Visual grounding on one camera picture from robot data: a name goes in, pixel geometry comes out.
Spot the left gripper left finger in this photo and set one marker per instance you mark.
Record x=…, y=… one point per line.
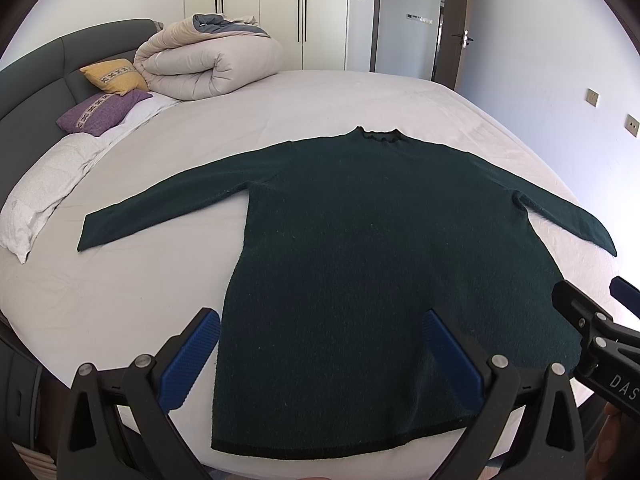
x=117, y=423

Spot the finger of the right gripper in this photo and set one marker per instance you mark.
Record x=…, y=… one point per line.
x=585, y=319
x=626, y=294

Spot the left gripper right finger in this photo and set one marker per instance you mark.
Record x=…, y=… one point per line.
x=548, y=442

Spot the dark green knit sweater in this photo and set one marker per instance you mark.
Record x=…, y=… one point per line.
x=349, y=241

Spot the white pillow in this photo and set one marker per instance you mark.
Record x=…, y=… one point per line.
x=51, y=178

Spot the white bed sheet mattress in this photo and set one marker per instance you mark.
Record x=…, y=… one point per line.
x=109, y=303

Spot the purple patterned cushion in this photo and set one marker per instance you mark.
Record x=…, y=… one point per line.
x=100, y=112

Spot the dark brown door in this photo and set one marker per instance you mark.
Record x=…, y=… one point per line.
x=415, y=38

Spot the dark grey upholstered headboard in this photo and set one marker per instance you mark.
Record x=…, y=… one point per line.
x=42, y=85

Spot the yellow patterned cushion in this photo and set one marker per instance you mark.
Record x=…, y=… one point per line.
x=115, y=76

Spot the folded beige duvet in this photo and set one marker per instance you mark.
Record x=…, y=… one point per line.
x=207, y=55

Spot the white wardrobe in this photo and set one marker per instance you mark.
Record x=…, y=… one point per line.
x=270, y=10

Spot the upper wall switch plate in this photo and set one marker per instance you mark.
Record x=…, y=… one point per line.
x=592, y=97

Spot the silver door handle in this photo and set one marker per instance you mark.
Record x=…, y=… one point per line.
x=464, y=38

